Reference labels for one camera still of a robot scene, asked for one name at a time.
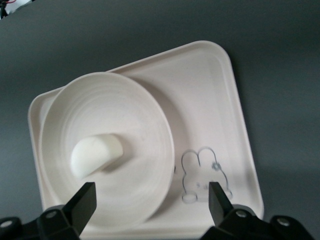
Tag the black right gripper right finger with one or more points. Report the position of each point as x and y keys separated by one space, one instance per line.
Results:
x=225 y=220

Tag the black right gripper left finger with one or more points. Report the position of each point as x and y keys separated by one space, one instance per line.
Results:
x=80 y=207

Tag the white steamed bun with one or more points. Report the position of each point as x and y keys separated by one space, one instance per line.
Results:
x=95 y=155

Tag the round cream plate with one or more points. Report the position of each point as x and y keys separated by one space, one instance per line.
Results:
x=100 y=105

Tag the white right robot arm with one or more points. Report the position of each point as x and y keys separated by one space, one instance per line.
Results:
x=15 y=6

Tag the cream tray with rabbit print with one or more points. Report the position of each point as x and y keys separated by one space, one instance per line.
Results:
x=212 y=112

